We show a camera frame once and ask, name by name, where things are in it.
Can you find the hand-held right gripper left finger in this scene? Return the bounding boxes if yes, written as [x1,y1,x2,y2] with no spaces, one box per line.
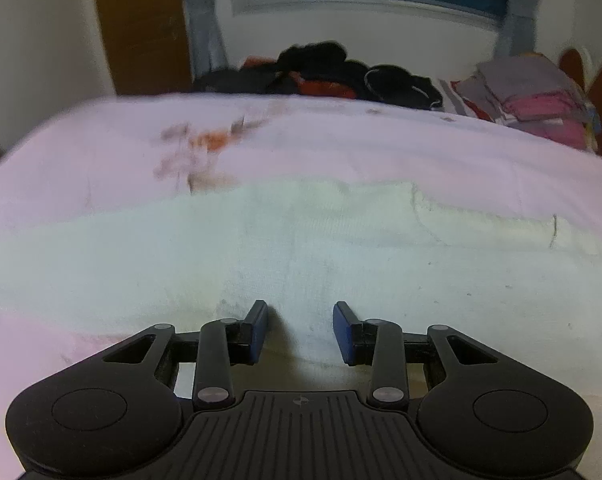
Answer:
[102,300,271,411]

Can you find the pink floral bedsheet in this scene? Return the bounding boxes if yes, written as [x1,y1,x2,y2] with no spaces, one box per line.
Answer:
[0,94,602,480]

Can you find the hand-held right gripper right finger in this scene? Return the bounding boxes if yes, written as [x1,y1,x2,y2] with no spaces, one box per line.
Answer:
[332,301,502,411]

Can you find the stack of folded clothes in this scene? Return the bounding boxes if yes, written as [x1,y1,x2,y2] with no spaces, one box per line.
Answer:
[451,52,602,153]

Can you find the white knitted garment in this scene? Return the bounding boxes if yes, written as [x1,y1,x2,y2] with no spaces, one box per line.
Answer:
[0,180,602,401]

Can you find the brown wooden door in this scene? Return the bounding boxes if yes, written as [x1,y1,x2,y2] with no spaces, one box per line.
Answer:
[91,0,192,96]

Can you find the grey curtain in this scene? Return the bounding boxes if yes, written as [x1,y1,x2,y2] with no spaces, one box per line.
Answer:
[170,0,228,76]
[493,0,536,58]

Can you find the pile of dark clothes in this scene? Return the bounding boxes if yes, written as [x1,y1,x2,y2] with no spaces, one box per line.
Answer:
[193,40,444,111]

